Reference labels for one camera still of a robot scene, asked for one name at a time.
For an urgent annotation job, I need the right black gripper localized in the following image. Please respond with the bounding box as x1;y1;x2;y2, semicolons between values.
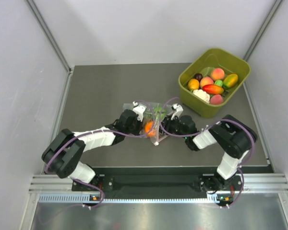
154;114;189;139

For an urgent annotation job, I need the orange fake fruit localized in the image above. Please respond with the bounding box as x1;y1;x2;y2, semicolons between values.
144;121;156;138

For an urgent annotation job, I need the clear zip top bag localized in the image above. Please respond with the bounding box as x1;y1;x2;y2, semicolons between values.
122;101;173;146

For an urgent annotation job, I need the green fake watermelon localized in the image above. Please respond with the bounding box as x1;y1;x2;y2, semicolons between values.
153;106;166;116

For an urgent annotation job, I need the yellow fake orange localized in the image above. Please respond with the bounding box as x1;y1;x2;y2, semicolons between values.
188;79;200;91

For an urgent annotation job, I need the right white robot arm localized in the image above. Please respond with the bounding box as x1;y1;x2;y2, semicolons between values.
160;115;257;194

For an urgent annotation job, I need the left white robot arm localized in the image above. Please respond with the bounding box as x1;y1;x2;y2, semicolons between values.
41;106;145;190

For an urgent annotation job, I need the white fake cauliflower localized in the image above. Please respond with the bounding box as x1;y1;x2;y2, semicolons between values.
192;89;210;103

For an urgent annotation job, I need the pink fake peach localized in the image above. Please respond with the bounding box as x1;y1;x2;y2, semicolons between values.
210;94;224;105

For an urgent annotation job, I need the red orange fake mango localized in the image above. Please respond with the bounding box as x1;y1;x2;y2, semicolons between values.
202;84;224;95

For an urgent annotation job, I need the lower fake peach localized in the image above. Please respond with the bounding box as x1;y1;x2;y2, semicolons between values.
200;76;214;89

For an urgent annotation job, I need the dark red fake plum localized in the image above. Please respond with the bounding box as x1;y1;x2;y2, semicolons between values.
193;73;203;82

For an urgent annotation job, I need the small green fake fruit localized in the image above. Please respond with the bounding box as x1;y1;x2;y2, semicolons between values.
214;80;223;87

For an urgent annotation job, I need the upper fake peach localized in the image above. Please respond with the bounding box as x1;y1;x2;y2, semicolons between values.
210;68;225;81

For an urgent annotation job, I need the yellow green fake mango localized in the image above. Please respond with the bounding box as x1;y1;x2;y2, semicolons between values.
222;73;239;89

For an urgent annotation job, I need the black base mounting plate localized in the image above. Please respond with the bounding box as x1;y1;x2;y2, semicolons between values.
71;166;245;199

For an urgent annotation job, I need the olive green plastic bin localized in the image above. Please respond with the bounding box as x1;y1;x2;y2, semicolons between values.
178;48;251;118

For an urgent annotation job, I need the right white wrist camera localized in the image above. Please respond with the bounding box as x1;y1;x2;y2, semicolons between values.
171;103;183;120

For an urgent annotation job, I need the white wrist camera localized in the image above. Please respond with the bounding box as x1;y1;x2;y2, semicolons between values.
132;101;147;122
171;103;183;120

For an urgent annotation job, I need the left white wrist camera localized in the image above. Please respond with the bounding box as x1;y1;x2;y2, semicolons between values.
132;101;147;122

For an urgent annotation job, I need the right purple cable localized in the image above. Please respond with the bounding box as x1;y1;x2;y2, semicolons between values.
162;96;256;209

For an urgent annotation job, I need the white toothed cable rail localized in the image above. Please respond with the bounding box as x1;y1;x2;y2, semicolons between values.
38;194;229;204

